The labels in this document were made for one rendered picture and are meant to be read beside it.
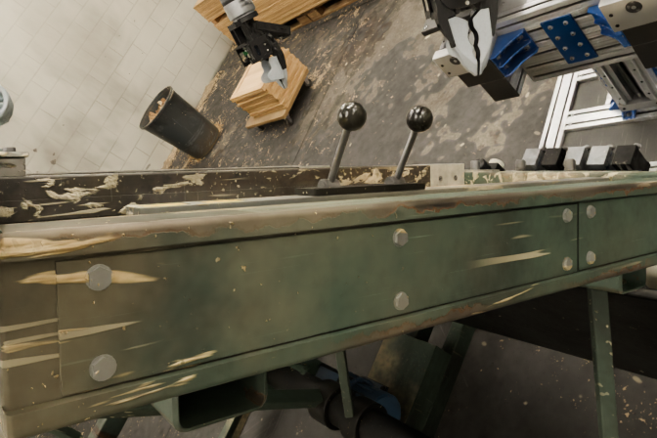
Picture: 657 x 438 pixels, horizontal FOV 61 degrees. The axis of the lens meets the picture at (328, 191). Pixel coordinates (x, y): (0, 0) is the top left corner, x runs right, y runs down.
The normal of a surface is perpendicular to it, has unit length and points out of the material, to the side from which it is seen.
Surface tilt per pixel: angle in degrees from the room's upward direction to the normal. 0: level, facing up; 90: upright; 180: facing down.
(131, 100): 90
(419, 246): 90
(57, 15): 90
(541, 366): 0
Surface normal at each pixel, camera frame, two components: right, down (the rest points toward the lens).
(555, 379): -0.68, -0.51
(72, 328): 0.59, 0.03
